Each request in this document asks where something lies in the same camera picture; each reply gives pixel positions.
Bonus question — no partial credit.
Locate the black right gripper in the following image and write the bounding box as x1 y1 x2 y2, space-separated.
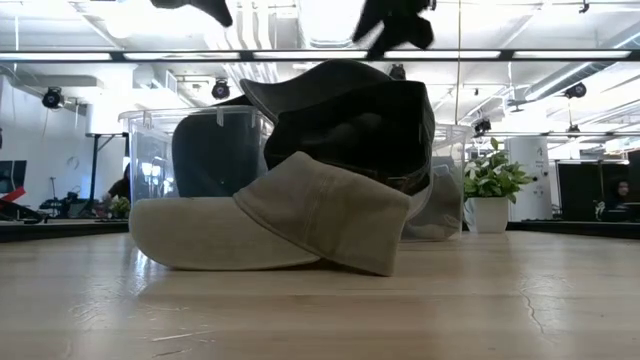
351 0 437 60

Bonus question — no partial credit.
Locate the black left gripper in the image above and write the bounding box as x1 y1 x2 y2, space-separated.
149 0 235 29

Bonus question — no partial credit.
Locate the clear plastic bin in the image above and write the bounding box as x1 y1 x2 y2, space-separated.
118 104 276 207
399 123 474 243

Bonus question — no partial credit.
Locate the green plant in white pot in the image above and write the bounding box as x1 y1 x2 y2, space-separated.
463 137 535 235

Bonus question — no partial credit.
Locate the white cylinder column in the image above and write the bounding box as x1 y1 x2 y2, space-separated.
503 135 554 222

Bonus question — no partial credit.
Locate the black desk stand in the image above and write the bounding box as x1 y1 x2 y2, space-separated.
83 131 130 217

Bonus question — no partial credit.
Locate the person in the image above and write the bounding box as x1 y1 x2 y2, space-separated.
594 175 640 223
102 162 133 204

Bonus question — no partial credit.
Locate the small green background plant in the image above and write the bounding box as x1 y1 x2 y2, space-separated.
108 195 132 219

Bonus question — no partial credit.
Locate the black monitor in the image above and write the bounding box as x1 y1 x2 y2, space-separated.
0 159 29 195
556 159 632 222

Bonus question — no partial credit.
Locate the black metal frame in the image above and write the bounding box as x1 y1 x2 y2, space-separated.
0 48 640 244

